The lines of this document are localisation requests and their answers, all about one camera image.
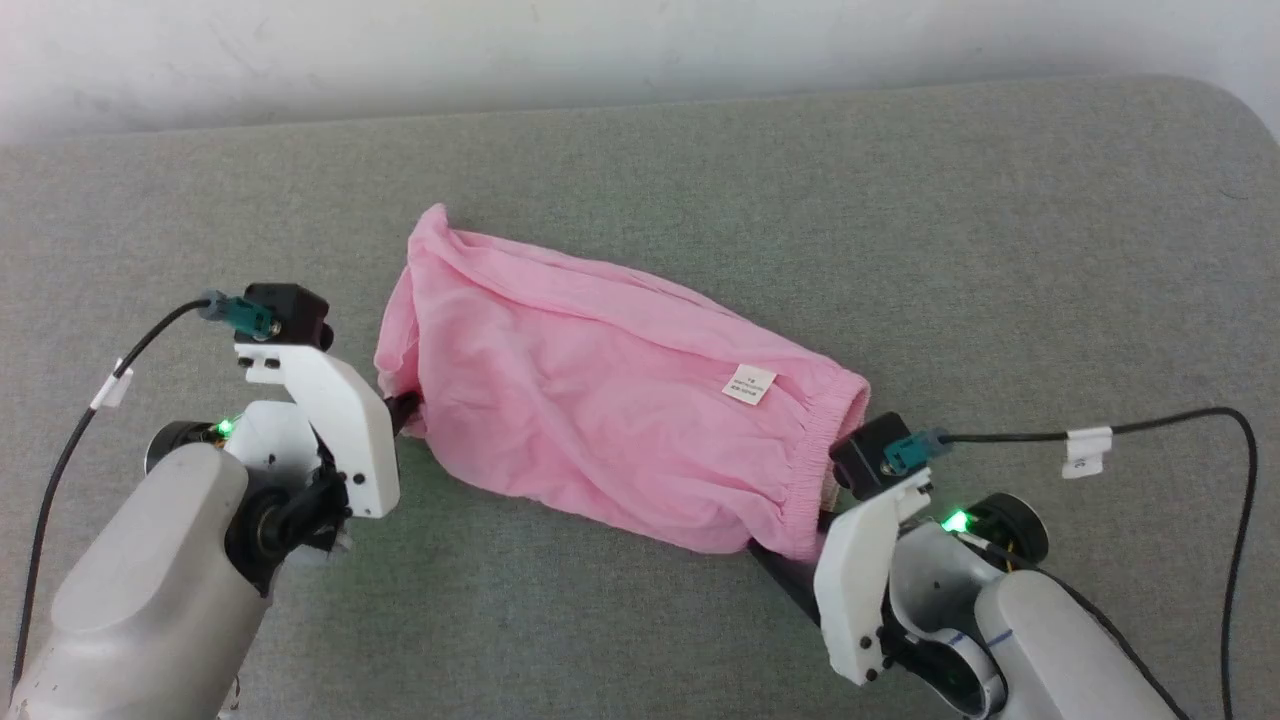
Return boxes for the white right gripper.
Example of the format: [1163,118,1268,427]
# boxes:
[747,468,937,688]

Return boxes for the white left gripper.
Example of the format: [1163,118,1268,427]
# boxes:
[234,342,428,521]

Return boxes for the pink cloth shorts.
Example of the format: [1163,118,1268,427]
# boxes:
[374,204,872,562]

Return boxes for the grey-green fabric sofa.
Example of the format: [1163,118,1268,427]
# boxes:
[0,75,1280,720]

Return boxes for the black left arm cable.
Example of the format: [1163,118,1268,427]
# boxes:
[8,289,281,701]

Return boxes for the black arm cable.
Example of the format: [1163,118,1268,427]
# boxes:
[8,289,281,701]
[884,406,1261,720]

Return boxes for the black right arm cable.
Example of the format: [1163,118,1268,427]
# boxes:
[884,406,1261,720]

